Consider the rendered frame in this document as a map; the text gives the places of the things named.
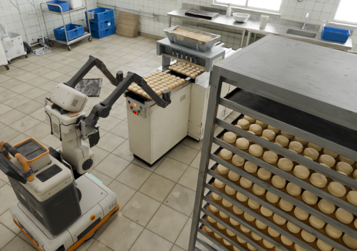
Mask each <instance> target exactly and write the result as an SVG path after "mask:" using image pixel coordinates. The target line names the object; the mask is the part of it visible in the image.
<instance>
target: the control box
mask: <svg viewBox="0 0 357 251"><path fill-rule="evenodd" d="M126 100H127V109H128V111H130V112H132V113H134V112H135V114H137V115H138V116H140V117H142V118H144V119H145V118H147V108H146V107H145V105H144V104H142V103H140V102H138V101H136V100H134V99H132V98H130V97H128V98H127V99H126ZM128 101H130V103H128ZM134 103H135V104H136V106H134ZM131 106H132V107H133V109H131V108H130V107H131ZM140 106H141V107H142V109H140ZM138 110H140V113H138ZM133 111H134V112H133ZM136 112H137V113H136Z"/></svg>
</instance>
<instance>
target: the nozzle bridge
mask: <svg viewBox="0 0 357 251"><path fill-rule="evenodd" d="M173 50H174V56H173V55H172V54H171V51H172V53H173ZM176 50H177V51H178V57H177V55H176V54H177V51H176ZM181 51H182V52H181ZM175 52H176V54H175ZM180 52H181V54H182V53H183V59H181V56H180ZM225 52H226V50H224V49H221V48H217V47H214V46H213V47H212V49H210V50H208V51H206V52H204V53H203V52H201V51H197V50H194V49H191V48H188V47H184V46H181V45H177V44H174V43H171V42H170V41H169V39H168V38H165V39H162V40H159V41H157V53H156V54H157V55H159V56H160V55H162V66H163V67H165V66H168V65H170V64H171V58H172V59H175V60H178V61H180V62H184V63H186V64H189V65H192V66H195V67H198V68H201V69H203V70H205V72H208V73H209V72H210V76H209V84H211V77H212V72H213V65H214V64H216V63H218V62H219V61H221V60H223V59H224V58H225ZM185 53H186V54H187V55H188V60H185V58H184V56H185V57H186V55H185ZM190 54H191V55H190ZM189 56H190V57H191V56H192V62H190V60H189ZM195 56H196V57H195ZM194 57H195V58H197V63H195V61H194V60H195V58H194Z"/></svg>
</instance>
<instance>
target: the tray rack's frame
mask: <svg viewBox="0 0 357 251"><path fill-rule="evenodd" d="M219 63H222V64H225V66H223V67H221V72H220V76H223V77H225V78H228V79H231V80H233V81H236V82H240V83H242V84H245V85H248V86H251V87H253V88H256V89H259V90H262V91H264V92H268V93H271V94H273V95H276V96H279V97H281V98H284V99H287V100H290V101H293V102H296V103H299V104H301V105H304V106H307V107H310V108H312V109H315V110H318V111H321V112H324V113H327V114H329V115H332V116H335V117H338V118H341V119H343V120H346V121H349V122H352V123H355V124H357V55H356V54H351V53H347V52H344V51H340V50H335V49H331V48H327V47H322V46H318V45H313V44H309V43H306V42H301V41H297V40H293V39H289V38H284V37H280V36H275V37H271V36H265V37H263V38H261V39H260V40H258V41H256V42H254V43H252V44H250V45H248V46H247V47H245V48H243V49H241V50H239V51H237V52H236V53H234V54H232V55H230V56H228V57H226V58H224V59H223V60H221V61H219Z"/></svg>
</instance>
